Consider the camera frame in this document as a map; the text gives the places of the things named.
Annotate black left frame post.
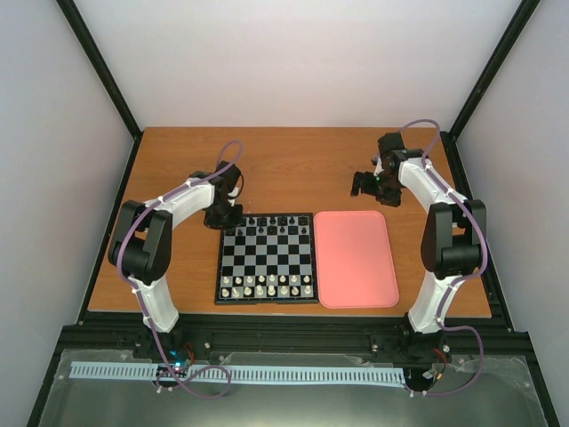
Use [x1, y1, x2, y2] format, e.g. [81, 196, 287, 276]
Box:
[55, 0, 144, 140]

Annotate black frame post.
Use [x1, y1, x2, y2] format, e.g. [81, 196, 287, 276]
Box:
[55, 0, 144, 140]
[446, 0, 542, 140]

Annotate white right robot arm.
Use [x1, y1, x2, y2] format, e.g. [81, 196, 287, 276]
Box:
[350, 133, 488, 334]

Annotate pink plastic tray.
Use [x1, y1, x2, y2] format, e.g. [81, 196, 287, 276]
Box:
[315, 211, 399, 310]

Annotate black white chessboard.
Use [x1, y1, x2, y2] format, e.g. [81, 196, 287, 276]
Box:
[214, 213, 319, 305]

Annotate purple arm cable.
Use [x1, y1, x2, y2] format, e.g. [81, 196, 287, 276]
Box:
[397, 118, 488, 397]
[118, 140, 245, 399]

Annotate white back rank pieces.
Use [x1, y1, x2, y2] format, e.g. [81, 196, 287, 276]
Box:
[219, 286, 317, 299]

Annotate black right frame post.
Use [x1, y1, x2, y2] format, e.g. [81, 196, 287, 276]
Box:
[446, 0, 542, 140]

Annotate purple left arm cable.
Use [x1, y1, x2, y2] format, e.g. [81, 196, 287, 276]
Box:
[118, 140, 245, 399]

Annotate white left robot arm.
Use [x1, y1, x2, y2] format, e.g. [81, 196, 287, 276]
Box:
[108, 161, 243, 359]

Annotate white pawn row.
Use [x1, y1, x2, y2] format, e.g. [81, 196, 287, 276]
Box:
[220, 275, 313, 287]

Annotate light blue cable duct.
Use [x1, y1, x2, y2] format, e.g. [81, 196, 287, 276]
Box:
[69, 361, 405, 388]

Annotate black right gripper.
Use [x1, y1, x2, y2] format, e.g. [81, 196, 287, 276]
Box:
[350, 172, 401, 207]

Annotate black aluminium base frame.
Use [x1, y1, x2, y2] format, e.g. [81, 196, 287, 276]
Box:
[28, 311, 560, 426]

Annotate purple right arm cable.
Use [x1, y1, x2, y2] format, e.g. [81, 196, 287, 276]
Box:
[397, 118, 488, 397]

